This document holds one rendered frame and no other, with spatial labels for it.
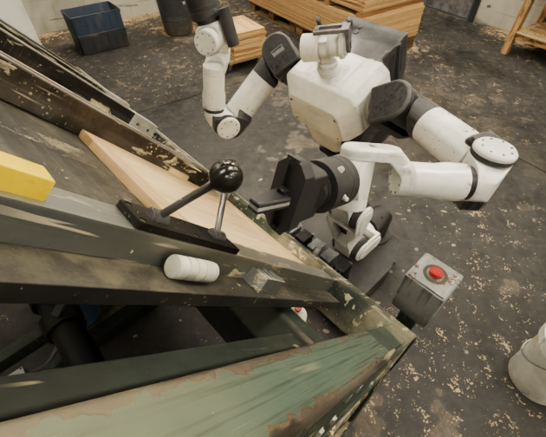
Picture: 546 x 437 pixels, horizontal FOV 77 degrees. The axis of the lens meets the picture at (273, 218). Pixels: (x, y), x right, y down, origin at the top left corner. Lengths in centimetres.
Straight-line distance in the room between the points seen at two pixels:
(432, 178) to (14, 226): 60
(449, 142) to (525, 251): 198
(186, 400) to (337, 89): 87
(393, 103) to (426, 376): 143
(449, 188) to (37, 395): 64
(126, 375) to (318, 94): 82
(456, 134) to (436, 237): 175
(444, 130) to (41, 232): 74
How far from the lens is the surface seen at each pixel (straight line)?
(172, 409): 19
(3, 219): 34
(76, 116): 87
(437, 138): 83
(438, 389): 199
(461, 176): 70
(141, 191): 66
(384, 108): 91
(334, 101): 96
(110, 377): 35
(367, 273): 197
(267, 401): 24
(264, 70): 115
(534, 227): 294
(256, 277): 59
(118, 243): 39
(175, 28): 544
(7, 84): 82
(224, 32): 107
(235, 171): 37
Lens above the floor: 175
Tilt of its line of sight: 47 degrees down
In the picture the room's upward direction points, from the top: straight up
